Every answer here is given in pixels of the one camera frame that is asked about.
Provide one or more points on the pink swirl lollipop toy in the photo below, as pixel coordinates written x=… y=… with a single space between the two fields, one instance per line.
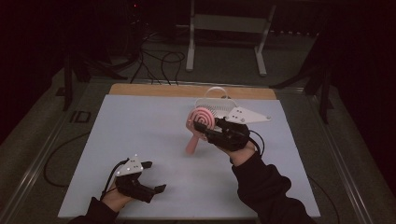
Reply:
x=202 y=116

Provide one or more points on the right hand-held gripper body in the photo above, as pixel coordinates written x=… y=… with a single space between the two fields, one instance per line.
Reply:
x=232 y=132

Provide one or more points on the white metal stand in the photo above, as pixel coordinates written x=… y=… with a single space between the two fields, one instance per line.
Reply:
x=225 y=23

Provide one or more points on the white slotted plastic basket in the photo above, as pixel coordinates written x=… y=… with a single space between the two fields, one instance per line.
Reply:
x=219 y=105

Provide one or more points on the light blue table mat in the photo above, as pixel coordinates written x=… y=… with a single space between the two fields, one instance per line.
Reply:
x=149 y=130

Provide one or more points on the person's left hand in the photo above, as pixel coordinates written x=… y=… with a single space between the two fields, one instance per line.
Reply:
x=116 y=199

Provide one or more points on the person's right hand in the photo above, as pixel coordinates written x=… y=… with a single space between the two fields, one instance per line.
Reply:
x=243 y=154

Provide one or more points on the black stand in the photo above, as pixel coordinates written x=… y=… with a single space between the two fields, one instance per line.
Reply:
x=74 y=74
x=320 y=84

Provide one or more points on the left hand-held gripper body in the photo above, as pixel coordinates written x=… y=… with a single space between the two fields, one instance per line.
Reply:
x=134 y=180

